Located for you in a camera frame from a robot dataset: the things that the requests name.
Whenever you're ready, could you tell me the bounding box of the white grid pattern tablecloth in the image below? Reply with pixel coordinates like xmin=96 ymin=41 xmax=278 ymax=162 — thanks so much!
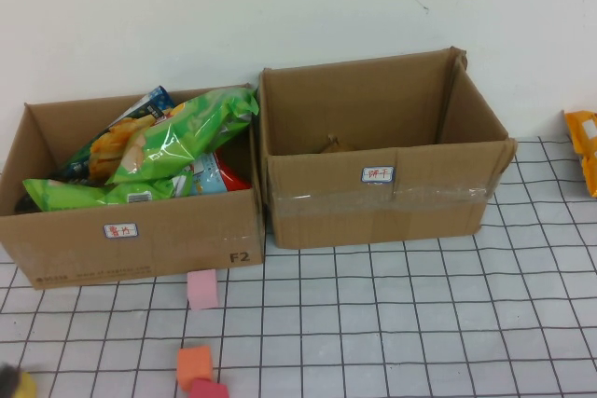
xmin=0 ymin=135 xmax=597 ymax=398

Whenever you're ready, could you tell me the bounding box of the taped cardboard box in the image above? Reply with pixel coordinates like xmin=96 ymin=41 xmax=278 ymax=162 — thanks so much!
xmin=256 ymin=46 xmax=518 ymax=250

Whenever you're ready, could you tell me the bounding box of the red foam cube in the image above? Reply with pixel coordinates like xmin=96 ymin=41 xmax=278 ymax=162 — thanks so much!
xmin=188 ymin=377 xmax=230 ymax=398

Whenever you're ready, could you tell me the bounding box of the green snack bag with barcode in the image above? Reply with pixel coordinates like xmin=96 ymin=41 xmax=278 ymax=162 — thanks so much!
xmin=21 ymin=169 xmax=193 ymax=213

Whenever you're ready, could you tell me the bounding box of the light blue white snack bag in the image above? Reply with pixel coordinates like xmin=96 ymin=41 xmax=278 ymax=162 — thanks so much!
xmin=174 ymin=153 xmax=226 ymax=197

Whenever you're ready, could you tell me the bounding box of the orange yellow snack bag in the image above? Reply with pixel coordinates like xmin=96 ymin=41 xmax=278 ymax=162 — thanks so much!
xmin=562 ymin=108 xmax=597 ymax=198

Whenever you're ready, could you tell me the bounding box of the yellow foam block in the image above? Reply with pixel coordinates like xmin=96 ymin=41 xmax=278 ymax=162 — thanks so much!
xmin=12 ymin=371 xmax=37 ymax=398

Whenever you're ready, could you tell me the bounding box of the blue bag of orange crisps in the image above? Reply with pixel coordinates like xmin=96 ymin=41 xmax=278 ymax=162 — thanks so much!
xmin=49 ymin=84 xmax=176 ymax=183

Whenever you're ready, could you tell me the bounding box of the cardboard box with F2 print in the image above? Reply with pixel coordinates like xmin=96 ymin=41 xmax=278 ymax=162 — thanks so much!
xmin=0 ymin=83 xmax=267 ymax=291

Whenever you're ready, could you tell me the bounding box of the white label with red writing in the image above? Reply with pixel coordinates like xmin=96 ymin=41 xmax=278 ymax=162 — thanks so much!
xmin=359 ymin=166 xmax=396 ymax=184
xmin=102 ymin=223 xmax=140 ymax=240

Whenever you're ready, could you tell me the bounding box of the red snack bag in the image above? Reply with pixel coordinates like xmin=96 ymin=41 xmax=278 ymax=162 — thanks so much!
xmin=214 ymin=155 xmax=252 ymax=190

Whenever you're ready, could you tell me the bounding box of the pink foam block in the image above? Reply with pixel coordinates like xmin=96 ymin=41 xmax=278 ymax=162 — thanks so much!
xmin=187 ymin=269 xmax=220 ymax=310

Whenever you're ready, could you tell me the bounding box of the orange foam cube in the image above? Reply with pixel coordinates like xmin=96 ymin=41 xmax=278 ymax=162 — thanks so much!
xmin=176 ymin=345 xmax=215 ymax=393

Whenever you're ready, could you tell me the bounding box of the green Lay's cucumber chips bag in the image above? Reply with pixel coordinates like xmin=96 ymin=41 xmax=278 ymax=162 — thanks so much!
xmin=105 ymin=88 xmax=260 ymax=185

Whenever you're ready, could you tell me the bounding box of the brown snack packet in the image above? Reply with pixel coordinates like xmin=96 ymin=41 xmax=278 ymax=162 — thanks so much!
xmin=318 ymin=133 xmax=360 ymax=155

